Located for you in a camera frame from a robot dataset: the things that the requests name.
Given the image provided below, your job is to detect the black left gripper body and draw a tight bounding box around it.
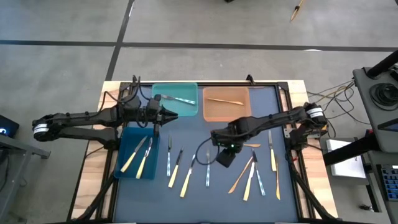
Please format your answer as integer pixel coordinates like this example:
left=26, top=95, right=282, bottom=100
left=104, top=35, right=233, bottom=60
left=136, top=99, right=163, bottom=125

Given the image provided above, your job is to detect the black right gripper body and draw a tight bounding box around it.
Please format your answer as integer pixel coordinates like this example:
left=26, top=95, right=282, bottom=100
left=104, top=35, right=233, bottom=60
left=211, top=119, right=254, bottom=152

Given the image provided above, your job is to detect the blue patterned handle knife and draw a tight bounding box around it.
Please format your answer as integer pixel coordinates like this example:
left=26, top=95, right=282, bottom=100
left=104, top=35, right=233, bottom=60
left=205, top=148, right=211, bottom=187
left=252, top=149, right=266, bottom=197

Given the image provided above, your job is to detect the teal plastic bin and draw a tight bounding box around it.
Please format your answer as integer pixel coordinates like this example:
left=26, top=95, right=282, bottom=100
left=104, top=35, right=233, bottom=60
left=151, top=82, right=199, bottom=118

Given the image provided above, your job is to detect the orange plastic bin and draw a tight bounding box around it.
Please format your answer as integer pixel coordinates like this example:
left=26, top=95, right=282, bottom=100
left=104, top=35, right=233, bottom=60
left=202, top=86, right=252, bottom=123

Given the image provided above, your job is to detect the dark blue plastic bin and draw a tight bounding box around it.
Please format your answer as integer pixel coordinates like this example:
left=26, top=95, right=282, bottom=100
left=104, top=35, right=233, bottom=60
left=114, top=126, right=161, bottom=180

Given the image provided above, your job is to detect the white box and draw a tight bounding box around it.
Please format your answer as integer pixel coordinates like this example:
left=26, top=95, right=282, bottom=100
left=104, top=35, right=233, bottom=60
left=325, top=138, right=368, bottom=180

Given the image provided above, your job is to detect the black slanted bar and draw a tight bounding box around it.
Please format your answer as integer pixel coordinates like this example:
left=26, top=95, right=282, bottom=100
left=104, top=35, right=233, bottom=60
left=322, top=129, right=383, bottom=167

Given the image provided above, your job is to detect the grey side table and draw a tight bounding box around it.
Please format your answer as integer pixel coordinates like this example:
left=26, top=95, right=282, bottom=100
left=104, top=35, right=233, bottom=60
left=0, top=134, right=52, bottom=223

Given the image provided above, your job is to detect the yellow stick tool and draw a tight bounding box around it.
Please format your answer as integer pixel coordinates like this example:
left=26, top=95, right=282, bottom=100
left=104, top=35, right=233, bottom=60
left=290, top=0, right=306, bottom=22

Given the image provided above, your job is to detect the grey equipment cart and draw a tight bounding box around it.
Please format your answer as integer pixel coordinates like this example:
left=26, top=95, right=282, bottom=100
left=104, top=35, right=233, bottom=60
left=352, top=67, right=398, bottom=154

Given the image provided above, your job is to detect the keypad with blue keys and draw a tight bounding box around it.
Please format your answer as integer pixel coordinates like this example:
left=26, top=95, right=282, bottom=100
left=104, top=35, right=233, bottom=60
left=379, top=164, right=398, bottom=202

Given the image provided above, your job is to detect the black cart pole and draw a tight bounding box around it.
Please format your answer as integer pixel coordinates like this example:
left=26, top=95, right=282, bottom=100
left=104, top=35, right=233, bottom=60
left=366, top=49, right=398, bottom=78

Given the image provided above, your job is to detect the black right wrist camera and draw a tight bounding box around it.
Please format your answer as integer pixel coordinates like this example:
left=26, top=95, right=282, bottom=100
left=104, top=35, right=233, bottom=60
left=216, top=148, right=236, bottom=169

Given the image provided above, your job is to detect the black aluminium table frame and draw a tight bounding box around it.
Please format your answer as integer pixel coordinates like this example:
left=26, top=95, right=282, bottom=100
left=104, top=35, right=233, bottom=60
left=67, top=74, right=340, bottom=224

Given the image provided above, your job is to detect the floor cable bundle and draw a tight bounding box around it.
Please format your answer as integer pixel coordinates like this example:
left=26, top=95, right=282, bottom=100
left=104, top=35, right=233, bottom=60
left=306, top=79, right=373, bottom=125

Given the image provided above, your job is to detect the black cable coil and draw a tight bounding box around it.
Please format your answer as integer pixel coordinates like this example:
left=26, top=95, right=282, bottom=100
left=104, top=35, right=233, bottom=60
left=369, top=82, right=398, bottom=111

